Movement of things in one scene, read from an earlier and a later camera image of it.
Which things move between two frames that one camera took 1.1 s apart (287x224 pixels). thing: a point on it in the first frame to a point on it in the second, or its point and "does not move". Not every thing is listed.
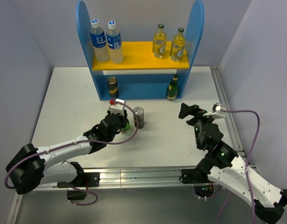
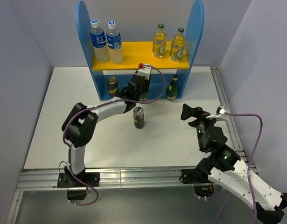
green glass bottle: x=172 y=89 does not move
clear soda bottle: x=177 y=49 does not move
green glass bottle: x=125 y=129 to x=144 y=96
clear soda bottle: x=159 y=42 does not move
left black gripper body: x=122 y=121 to x=145 y=88
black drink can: x=111 y=81 does not move
